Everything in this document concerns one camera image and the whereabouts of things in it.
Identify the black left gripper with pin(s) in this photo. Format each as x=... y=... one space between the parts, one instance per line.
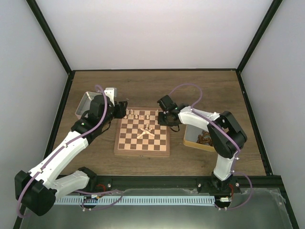
x=121 y=109

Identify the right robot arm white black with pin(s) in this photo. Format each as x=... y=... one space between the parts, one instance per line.
x=228 y=138

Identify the dark brown chess pieces pile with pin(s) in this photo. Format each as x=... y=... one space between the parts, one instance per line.
x=204 y=139

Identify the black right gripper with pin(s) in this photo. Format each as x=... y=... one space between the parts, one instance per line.
x=161 y=122

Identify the wooden chess board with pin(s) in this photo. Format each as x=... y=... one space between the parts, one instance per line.
x=126 y=142

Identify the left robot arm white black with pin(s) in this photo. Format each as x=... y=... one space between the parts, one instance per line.
x=39 y=188

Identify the black aluminium frame rail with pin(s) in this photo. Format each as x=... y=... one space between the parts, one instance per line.
x=201 y=183

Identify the yellow metal tin tray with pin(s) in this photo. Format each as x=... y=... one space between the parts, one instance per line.
x=191 y=136

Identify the light blue slotted cable duct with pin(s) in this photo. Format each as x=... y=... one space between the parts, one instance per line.
x=138 y=201

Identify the pink metal tin tray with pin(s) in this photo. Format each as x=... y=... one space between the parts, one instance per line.
x=84 y=104

